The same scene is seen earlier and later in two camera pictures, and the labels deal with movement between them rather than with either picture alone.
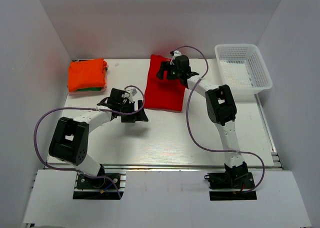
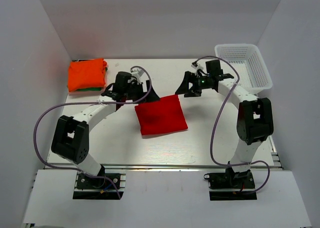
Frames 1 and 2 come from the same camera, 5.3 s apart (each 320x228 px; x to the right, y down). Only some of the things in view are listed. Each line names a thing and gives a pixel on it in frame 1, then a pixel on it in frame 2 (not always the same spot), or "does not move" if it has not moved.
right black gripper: [165, 66] to [184, 88]
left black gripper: [140, 116] to [152, 96]
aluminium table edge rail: [157, 165] does not move
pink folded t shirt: [89, 92] does not move
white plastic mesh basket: [242, 69] does not move
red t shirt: [163, 94] to [166, 115]
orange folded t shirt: [86, 74] does not move
